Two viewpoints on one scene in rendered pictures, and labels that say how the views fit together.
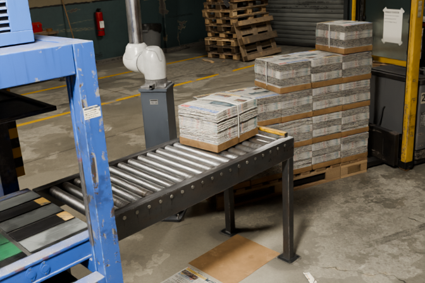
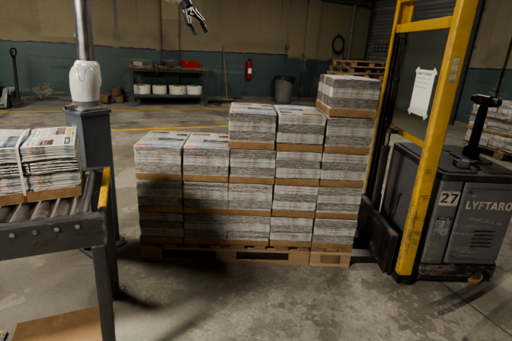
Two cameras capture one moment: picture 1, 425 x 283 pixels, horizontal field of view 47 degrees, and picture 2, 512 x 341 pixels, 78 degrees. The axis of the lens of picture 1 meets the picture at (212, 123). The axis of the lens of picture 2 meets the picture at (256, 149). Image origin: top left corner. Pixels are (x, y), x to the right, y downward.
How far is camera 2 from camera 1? 2.35 m
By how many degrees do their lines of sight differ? 20
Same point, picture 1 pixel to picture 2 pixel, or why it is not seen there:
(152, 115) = not seen: hidden behind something
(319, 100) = (285, 167)
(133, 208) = not seen: outside the picture
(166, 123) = (84, 151)
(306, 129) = (263, 197)
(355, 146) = (335, 234)
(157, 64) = (76, 84)
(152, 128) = not seen: hidden behind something
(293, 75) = (250, 129)
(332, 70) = (309, 133)
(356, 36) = (351, 95)
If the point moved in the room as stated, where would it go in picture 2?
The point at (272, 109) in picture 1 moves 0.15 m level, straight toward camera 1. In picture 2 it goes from (216, 164) to (201, 171)
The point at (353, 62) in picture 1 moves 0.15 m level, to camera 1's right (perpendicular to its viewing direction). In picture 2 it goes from (342, 129) to (368, 133)
